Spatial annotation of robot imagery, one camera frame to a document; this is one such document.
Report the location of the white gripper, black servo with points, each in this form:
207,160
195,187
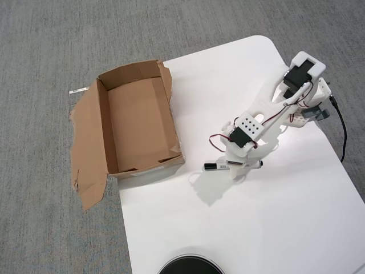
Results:
235,169

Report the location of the black and white marker pen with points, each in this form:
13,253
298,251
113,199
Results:
212,166

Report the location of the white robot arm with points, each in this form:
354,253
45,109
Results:
251,128

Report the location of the open brown cardboard box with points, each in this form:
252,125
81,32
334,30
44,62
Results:
134,120

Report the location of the grey table clamp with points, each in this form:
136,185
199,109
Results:
313,114

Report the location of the black round disc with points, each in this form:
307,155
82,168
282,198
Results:
189,266

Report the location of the white tape strip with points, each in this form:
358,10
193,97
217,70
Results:
78,91

